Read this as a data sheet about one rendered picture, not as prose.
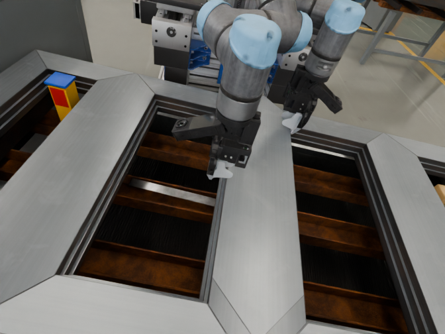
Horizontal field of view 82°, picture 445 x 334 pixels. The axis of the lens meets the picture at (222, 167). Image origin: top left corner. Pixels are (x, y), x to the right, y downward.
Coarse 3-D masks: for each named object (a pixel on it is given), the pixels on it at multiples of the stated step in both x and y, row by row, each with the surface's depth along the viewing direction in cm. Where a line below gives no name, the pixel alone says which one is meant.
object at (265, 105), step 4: (260, 100) 89; (260, 104) 88; (264, 104) 88; (268, 104) 89; (272, 104) 89; (260, 108) 86; (264, 108) 87; (268, 108) 87; (272, 108) 88; (276, 108) 88; (272, 112) 86; (276, 112) 86; (280, 112) 87
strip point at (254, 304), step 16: (224, 288) 47; (240, 288) 47; (256, 288) 48; (272, 288) 48; (240, 304) 45; (256, 304) 46; (272, 304) 46; (288, 304) 47; (256, 320) 44; (272, 320) 45
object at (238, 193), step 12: (228, 180) 63; (228, 192) 61; (240, 192) 62; (252, 192) 62; (264, 192) 63; (276, 192) 64; (288, 192) 65; (228, 204) 59; (240, 204) 59; (252, 204) 60; (264, 204) 61; (276, 204) 61; (288, 204) 62; (288, 216) 60
